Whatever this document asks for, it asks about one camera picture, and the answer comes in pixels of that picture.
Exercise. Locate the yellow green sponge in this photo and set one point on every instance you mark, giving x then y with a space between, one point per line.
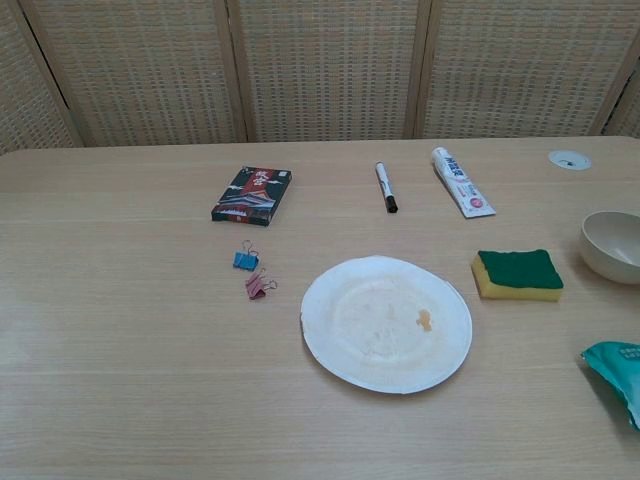
520 271

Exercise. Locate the green wet wipes pack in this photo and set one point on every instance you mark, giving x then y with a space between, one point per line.
617 375

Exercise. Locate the black red card box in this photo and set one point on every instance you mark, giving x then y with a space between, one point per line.
252 197

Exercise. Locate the blue binder clip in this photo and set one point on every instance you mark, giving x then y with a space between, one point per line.
245 261

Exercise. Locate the white toothpaste tube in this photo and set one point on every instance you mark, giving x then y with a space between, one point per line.
461 184

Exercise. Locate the woven folding screen panel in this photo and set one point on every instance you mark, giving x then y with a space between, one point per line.
330 65
25 90
627 115
520 65
140 70

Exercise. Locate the white black marker pen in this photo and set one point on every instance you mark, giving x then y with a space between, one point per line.
384 182

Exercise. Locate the pink binder clip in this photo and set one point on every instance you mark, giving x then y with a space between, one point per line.
255 290

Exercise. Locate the beige bowl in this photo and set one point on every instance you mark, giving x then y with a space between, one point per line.
607 250

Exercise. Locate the white paper plate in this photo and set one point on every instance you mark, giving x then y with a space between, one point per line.
385 355

